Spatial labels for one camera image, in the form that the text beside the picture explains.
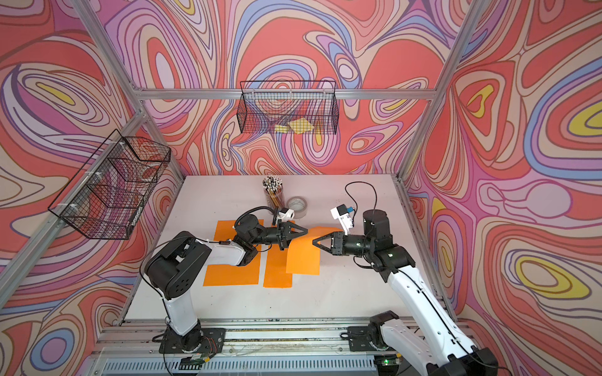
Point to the clear cup of pencils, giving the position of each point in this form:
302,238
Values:
273,189

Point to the black wire basket back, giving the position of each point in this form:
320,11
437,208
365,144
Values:
264,104

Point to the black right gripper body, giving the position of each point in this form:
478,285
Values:
339,239

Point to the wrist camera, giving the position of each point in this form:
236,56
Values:
284,215
345,216

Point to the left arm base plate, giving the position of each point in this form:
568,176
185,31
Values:
205,340

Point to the orange paper sheet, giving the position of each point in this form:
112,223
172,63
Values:
304,258
224,275
275,275

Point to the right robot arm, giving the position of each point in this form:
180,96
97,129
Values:
441,347

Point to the black wire basket left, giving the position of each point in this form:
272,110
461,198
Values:
107,195

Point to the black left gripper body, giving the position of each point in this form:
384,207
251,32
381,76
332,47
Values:
279,236

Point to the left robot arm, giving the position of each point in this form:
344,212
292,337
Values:
172,270

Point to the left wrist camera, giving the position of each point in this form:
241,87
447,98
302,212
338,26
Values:
284,215

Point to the yellow sticky notes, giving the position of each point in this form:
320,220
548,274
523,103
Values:
297,126

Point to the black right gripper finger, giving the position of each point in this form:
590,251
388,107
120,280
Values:
322,238
324,245

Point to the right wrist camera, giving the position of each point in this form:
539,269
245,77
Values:
345,216

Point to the clear tape roll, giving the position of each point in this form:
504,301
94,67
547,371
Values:
299,205

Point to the black wire basket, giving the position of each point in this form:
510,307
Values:
264,104
107,195

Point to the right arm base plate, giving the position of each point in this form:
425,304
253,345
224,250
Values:
359,339

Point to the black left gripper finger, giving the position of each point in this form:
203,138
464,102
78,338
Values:
290,237
295,229

